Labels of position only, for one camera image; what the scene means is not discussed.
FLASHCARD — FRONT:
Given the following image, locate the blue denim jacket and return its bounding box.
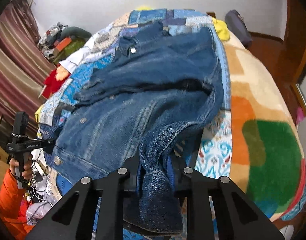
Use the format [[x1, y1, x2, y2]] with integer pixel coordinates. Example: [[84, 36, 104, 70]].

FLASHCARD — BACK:
[[51, 22, 224, 235]]

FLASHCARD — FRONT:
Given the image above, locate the orange jacket sleeve forearm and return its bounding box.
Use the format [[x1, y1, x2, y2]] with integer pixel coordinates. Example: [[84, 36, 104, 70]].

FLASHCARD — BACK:
[[0, 169, 33, 239]]

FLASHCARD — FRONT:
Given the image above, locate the pile of clothes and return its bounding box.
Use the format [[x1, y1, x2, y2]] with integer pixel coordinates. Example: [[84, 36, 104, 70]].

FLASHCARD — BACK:
[[38, 22, 92, 65]]

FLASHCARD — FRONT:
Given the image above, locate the person's left hand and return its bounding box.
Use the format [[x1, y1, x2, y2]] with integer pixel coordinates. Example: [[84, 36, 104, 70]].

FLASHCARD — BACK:
[[9, 153, 33, 180]]

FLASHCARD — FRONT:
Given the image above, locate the blue patchwork bedspread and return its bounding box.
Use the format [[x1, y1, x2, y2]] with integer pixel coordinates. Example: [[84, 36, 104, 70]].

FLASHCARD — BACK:
[[34, 8, 234, 240]]

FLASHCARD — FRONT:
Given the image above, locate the red orange plush toy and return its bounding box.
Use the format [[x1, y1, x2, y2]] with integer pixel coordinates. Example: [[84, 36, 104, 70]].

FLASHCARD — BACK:
[[38, 64, 71, 99]]

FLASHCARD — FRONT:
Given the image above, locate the colourful fleece blanket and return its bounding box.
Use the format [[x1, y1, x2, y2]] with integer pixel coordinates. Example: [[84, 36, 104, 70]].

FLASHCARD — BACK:
[[180, 17, 306, 223]]

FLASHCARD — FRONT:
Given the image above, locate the striped maroon curtain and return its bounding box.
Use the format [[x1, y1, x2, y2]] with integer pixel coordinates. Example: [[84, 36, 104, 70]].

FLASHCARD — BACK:
[[0, 0, 55, 137]]

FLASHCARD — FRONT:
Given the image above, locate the white sheet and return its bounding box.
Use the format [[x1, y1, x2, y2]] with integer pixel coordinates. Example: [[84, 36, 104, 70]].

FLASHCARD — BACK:
[[59, 47, 90, 74]]

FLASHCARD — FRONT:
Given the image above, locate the pink slipper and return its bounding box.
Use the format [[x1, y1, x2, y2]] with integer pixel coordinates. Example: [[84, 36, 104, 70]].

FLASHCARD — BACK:
[[296, 107, 305, 126]]

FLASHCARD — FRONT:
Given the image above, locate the brown wooden door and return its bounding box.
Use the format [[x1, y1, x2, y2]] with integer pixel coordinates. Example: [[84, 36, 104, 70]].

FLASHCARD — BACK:
[[275, 0, 306, 86]]

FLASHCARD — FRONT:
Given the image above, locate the yellow plush blanket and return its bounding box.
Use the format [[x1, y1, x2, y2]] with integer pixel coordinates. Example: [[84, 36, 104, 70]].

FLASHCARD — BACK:
[[129, 7, 230, 41]]

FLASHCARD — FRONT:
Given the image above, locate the grey purple bag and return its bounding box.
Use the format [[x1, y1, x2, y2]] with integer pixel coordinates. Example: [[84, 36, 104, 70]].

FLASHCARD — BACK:
[[224, 10, 253, 48]]

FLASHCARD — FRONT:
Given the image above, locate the wooden bed post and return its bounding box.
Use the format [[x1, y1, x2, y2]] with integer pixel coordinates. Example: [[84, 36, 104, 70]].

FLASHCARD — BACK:
[[207, 11, 216, 18]]

